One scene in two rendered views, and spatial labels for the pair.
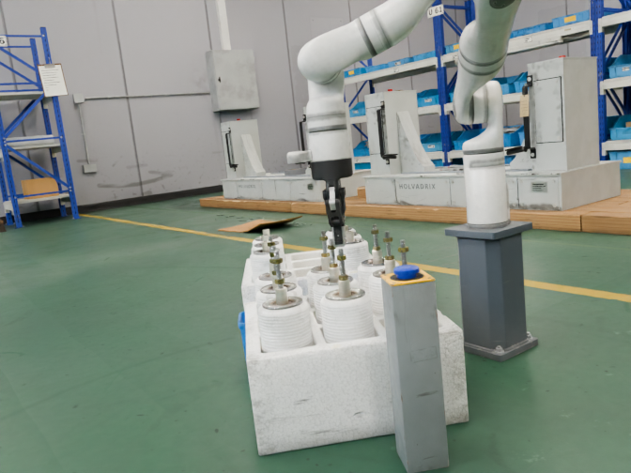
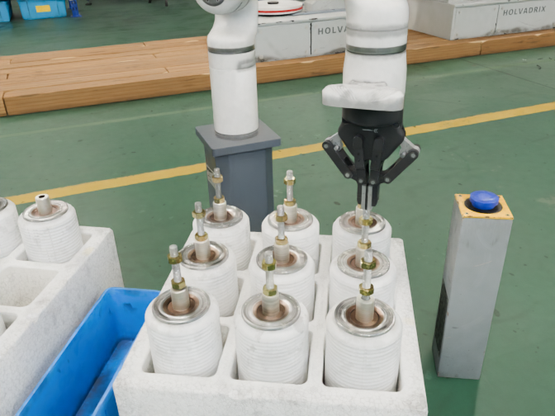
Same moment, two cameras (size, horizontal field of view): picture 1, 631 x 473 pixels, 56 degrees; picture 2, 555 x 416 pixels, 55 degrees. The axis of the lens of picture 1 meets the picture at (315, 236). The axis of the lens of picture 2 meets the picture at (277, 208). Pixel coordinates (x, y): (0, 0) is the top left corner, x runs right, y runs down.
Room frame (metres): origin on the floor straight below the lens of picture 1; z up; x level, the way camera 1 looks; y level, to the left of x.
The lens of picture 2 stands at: (1.03, 0.61, 0.69)
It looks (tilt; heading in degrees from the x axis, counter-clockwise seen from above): 28 degrees down; 284
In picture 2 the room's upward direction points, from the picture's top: 2 degrees counter-clockwise
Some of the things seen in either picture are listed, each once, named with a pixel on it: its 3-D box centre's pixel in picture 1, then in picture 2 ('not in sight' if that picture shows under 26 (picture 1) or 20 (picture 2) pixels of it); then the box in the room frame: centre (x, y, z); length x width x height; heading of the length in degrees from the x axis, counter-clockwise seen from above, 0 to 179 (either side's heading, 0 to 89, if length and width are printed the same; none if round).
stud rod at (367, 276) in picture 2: (278, 271); (367, 276); (1.05, 0.07, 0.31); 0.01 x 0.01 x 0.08
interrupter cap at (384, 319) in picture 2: (282, 303); (364, 316); (1.05, 0.07, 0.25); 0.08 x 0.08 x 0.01
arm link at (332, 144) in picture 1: (318, 144); (371, 70); (1.07, -0.02, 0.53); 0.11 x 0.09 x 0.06; 82
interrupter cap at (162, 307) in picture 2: (275, 276); (181, 304); (1.29, 0.10, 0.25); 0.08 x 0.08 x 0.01
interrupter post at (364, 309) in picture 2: (282, 297); (364, 308); (1.05, 0.07, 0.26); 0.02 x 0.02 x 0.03
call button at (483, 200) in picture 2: (406, 273); (483, 201); (0.90, -0.14, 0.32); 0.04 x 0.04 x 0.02
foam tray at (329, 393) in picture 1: (343, 355); (283, 342); (1.18, -0.03, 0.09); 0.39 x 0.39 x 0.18; 6
